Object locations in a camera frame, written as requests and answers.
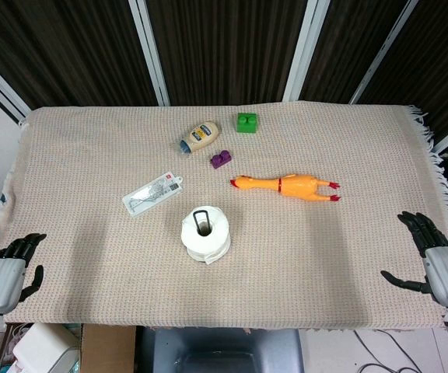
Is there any packaged clear ruler set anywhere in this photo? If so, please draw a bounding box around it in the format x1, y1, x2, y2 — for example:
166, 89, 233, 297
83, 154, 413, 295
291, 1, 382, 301
121, 173, 184, 215

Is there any white plastic device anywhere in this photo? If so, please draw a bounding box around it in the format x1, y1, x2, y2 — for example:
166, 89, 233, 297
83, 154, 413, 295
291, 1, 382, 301
12, 322, 81, 373

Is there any white paper towel roll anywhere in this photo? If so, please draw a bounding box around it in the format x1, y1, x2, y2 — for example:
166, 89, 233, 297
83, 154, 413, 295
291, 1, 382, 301
180, 205, 233, 266

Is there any black floor cable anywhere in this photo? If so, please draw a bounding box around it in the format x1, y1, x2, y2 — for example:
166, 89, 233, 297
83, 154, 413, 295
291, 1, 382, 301
352, 329, 446, 373

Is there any brown cardboard box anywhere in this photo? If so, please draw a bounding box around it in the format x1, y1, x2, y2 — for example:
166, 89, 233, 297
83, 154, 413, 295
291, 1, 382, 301
80, 324, 138, 373

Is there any black and grey right hand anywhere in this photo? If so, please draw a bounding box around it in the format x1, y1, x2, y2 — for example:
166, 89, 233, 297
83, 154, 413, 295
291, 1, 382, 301
380, 211, 448, 308

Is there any yellow rubber chicken toy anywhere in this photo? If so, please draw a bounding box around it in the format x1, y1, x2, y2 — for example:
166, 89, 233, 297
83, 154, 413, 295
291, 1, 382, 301
229, 173, 342, 204

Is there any black wire roll stand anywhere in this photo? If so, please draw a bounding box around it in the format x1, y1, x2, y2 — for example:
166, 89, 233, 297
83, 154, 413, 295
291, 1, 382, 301
192, 210, 213, 236

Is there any beige woven tablecloth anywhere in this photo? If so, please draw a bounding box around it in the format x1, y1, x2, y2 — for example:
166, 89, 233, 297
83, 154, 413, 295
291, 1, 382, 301
0, 99, 448, 331

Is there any beige mayonnaise squeeze bottle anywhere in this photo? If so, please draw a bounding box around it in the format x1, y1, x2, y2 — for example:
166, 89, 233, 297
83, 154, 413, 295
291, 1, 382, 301
178, 120, 222, 155

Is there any green toy building block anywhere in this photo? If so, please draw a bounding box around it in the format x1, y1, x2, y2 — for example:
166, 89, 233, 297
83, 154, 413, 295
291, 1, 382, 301
236, 112, 260, 135

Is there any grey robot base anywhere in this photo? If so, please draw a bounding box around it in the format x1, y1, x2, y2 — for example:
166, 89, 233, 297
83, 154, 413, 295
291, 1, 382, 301
135, 326, 305, 373

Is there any purple toy building block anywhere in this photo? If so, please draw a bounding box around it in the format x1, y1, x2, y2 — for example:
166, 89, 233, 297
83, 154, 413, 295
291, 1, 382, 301
209, 149, 233, 169

